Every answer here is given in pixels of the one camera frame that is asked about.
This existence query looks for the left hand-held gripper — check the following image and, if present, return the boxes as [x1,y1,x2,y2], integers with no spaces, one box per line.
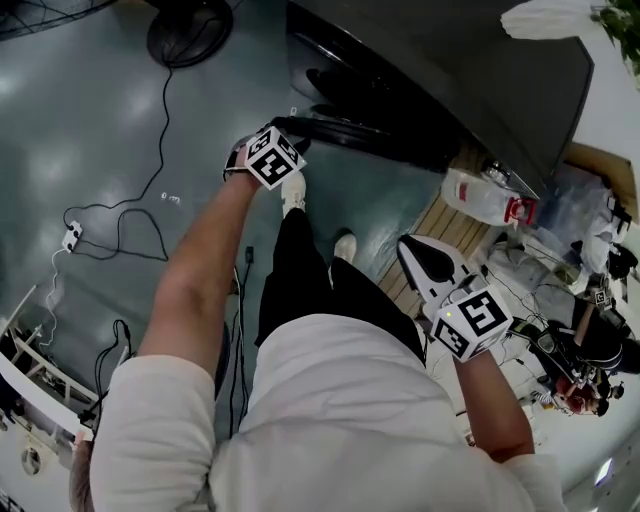
[244,125,308,191]

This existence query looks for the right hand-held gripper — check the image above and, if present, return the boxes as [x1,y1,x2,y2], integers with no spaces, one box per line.
[397,234,514,361]

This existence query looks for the person's left forearm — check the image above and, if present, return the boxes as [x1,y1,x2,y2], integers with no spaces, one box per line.
[134,169,262,397]

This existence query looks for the person's right forearm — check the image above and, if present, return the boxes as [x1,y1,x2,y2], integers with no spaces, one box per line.
[451,348,537,464]

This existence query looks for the wooden slatted board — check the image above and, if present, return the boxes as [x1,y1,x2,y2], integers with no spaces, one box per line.
[376,193,502,317]

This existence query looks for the person's left white shoe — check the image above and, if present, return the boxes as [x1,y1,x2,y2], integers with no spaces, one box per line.
[280,169,308,219]

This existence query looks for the person's white shoe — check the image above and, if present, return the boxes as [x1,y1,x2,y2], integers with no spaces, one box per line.
[280,169,308,219]
[333,231,358,262]

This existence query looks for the person's right white shoe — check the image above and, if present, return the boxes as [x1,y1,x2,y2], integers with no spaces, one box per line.
[333,231,358,262]

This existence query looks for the person's black trousers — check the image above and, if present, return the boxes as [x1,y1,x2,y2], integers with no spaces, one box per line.
[254,207,427,367]

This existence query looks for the black standing fan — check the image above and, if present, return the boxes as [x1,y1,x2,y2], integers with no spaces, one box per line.
[0,0,234,69]

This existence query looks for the plastic wrapped bundle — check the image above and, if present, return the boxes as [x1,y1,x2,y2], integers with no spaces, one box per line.
[543,164,617,242]

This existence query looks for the person's white shirt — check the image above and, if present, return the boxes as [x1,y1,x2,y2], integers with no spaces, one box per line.
[89,312,567,512]

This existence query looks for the brown cardboard sheet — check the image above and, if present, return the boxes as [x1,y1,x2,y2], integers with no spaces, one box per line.
[563,141,640,222]

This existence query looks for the white power strip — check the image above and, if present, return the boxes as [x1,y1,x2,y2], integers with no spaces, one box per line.
[61,220,83,252]

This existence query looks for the white plant pot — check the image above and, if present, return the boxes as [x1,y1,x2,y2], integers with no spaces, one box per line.
[500,0,597,42]

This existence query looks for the green plant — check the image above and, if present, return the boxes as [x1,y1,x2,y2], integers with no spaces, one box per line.
[589,0,640,89]

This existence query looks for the clear plastic bag red handles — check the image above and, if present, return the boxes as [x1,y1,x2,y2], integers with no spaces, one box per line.
[440,167,539,227]

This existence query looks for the black fan cable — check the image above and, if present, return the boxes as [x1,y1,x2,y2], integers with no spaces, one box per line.
[63,66,174,237]

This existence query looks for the white thin cable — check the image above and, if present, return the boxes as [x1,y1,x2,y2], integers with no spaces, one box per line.
[38,246,69,352]

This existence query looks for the white metal frame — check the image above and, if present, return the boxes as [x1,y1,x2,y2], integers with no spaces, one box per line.
[0,283,109,472]

